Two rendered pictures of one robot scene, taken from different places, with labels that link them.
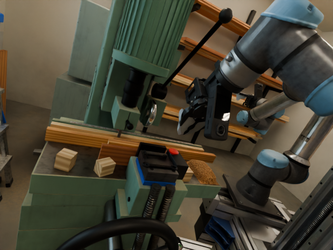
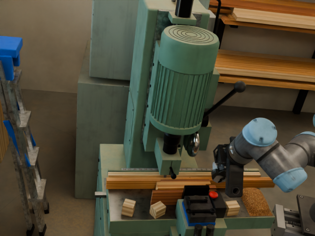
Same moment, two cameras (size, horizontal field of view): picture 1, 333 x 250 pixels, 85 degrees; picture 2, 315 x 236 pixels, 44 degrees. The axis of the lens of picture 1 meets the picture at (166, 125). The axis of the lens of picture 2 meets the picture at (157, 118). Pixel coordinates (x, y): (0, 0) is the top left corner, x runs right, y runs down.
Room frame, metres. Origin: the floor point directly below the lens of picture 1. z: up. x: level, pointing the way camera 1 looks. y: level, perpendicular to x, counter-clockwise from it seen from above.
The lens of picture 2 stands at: (-0.53, -0.06, 1.88)
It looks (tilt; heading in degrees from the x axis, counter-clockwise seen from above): 31 degrees down; 14
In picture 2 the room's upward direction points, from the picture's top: 9 degrees clockwise
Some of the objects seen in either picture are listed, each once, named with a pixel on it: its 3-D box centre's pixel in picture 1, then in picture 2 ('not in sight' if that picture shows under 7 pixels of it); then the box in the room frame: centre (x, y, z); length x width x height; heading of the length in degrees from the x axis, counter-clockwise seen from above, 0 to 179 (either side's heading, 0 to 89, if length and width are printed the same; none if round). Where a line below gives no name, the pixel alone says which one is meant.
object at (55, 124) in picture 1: (139, 143); (186, 178); (0.63, 0.07, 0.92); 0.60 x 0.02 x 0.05; 117
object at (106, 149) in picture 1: (137, 157); (183, 197); (0.52, 0.05, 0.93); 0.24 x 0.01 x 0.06; 117
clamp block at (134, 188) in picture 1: (152, 184); (198, 222); (0.44, -0.03, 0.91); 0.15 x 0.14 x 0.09; 117
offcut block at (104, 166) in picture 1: (104, 166); (157, 210); (0.43, 0.12, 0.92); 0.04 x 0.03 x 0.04; 148
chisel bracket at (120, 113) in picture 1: (124, 114); (167, 157); (0.59, 0.15, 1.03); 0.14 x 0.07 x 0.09; 27
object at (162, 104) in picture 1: (152, 110); (197, 134); (0.81, 0.09, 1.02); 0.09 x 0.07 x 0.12; 117
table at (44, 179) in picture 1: (141, 176); (191, 213); (0.52, 0.01, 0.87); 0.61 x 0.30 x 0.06; 117
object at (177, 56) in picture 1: (164, 65); (203, 86); (0.83, 0.10, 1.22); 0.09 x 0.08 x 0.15; 27
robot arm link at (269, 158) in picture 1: (269, 165); not in sight; (0.80, -0.51, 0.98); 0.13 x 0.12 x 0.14; 111
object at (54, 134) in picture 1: (146, 148); (194, 182); (0.63, 0.04, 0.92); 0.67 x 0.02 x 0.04; 117
